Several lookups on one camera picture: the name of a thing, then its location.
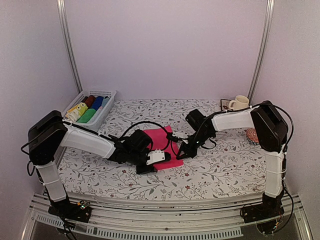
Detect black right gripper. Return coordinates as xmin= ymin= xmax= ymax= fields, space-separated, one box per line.
xmin=177 ymin=129 xmax=213 ymax=159

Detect pink towel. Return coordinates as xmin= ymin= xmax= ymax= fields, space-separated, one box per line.
xmin=143 ymin=128 xmax=184 ymax=171

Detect green and cream patterned towel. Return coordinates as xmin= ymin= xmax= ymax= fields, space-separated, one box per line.
xmin=65 ymin=102 xmax=88 ymax=122

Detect floral tablecloth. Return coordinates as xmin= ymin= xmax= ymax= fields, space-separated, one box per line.
xmin=58 ymin=99 xmax=266 ymax=201

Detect patterned square coaster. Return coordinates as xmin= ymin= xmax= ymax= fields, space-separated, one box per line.
xmin=220 ymin=99 xmax=236 ymax=111

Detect white plastic basket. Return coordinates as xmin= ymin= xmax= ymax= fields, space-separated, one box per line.
xmin=61 ymin=89 xmax=117 ymax=132

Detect cream ceramic mug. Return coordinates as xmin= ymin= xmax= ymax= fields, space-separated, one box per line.
xmin=228 ymin=95 xmax=250 ymax=111

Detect green rolled towel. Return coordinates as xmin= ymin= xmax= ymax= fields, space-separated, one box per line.
xmin=77 ymin=108 xmax=96 ymax=124

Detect light blue rolled towel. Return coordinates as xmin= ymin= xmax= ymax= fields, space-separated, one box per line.
xmin=97 ymin=96 xmax=110 ymax=112

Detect brown rolled towel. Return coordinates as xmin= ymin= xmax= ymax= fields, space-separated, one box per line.
xmin=84 ymin=95 xmax=96 ymax=108

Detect right robot arm white sleeve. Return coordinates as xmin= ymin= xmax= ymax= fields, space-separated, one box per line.
xmin=185 ymin=100 xmax=295 ymax=223

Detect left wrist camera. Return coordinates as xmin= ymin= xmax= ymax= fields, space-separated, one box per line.
xmin=146 ymin=149 xmax=171 ymax=166

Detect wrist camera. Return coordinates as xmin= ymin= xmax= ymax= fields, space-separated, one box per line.
xmin=146 ymin=149 xmax=171 ymax=166
xmin=166 ymin=132 xmax=188 ymax=143

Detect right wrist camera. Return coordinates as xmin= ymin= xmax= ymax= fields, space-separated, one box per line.
xmin=166 ymin=132 xmax=188 ymax=143

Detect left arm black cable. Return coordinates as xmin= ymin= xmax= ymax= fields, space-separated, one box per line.
xmin=117 ymin=120 xmax=172 ymax=156

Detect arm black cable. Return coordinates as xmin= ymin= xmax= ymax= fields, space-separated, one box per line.
xmin=117 ymin=120 xmax=172 ymax=156
xmin=170 ymin=104 xmax=295 ymax=161

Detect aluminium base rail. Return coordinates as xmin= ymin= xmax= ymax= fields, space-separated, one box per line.
xmin=21 ymin=192 xmax=313 ymax=238

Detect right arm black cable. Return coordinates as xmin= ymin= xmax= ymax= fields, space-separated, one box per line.
xmin=170 ymin=104 xmax=295 ymax=161

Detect right aluminium frame post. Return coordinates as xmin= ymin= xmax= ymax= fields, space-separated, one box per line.
xmin=247 ymin=0 xmax=275 ymax=103

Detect aluminium frame post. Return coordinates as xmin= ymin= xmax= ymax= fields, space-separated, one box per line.
xmin=56 ymin=0 xmax=83 ymax=93
xmin=247 ymin=0 xmax=275 ymax=103

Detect left aluminium frame post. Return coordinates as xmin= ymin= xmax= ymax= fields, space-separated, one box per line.
xmin=56 ymin=0 xmax=83 ymax=93

